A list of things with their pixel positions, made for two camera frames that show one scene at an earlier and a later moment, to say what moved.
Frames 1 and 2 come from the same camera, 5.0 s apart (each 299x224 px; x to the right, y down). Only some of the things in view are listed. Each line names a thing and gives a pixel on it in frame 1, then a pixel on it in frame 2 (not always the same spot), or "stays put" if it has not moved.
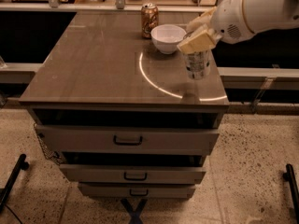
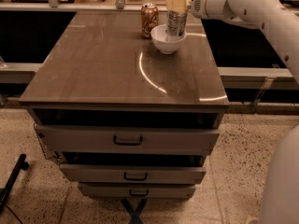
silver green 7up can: x=197 y=64 → x=176 y=22
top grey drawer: x=138 y=141 stays put
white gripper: x=230 y=20 → x=198 y=6
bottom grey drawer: x=136 y=190 stays put
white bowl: x=166 y=37 stays put
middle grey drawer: x=141 y=175 stays put
